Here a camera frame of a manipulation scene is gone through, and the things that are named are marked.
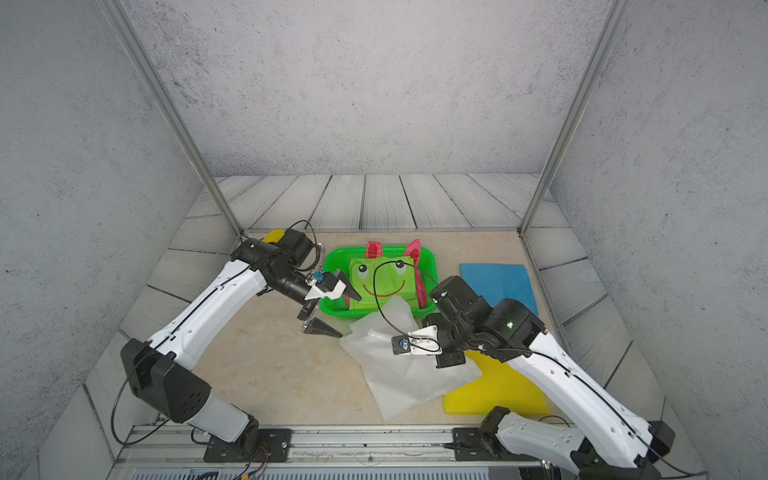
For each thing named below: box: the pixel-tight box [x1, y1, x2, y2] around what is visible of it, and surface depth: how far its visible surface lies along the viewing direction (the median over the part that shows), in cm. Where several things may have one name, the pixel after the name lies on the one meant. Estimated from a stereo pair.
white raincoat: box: [340, 295, 483, 425], surface depth 70 cm
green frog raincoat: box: [349, 256, 419, 311], surface depth 103 cm
